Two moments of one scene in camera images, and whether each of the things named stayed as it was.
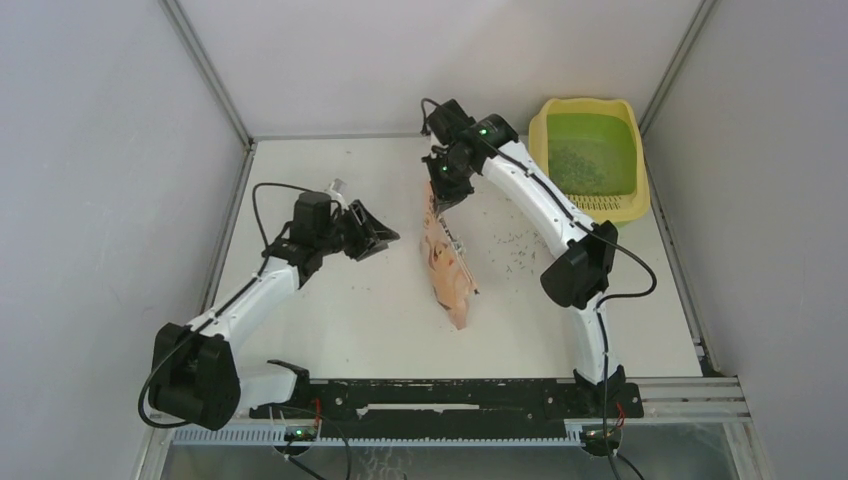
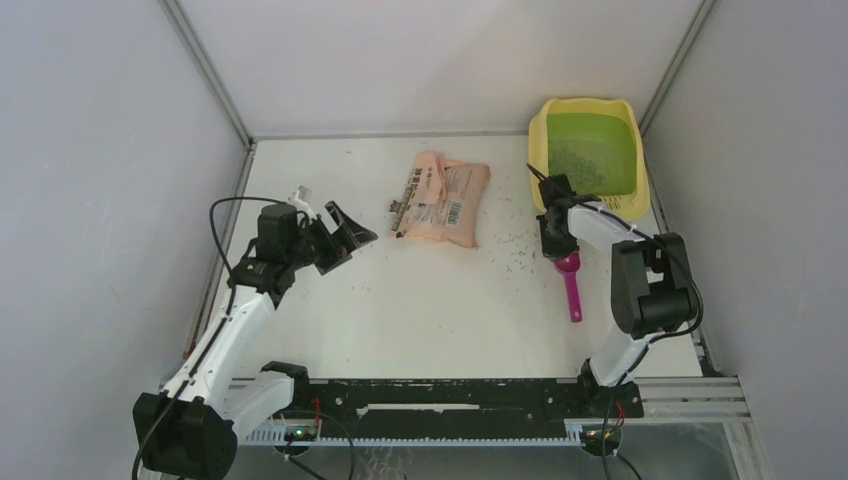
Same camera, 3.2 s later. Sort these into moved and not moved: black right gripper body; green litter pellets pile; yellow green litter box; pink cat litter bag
Moved: black right gripper body; pink cat litter bag
Not moved: green litter pellets pile; yellow green litter box
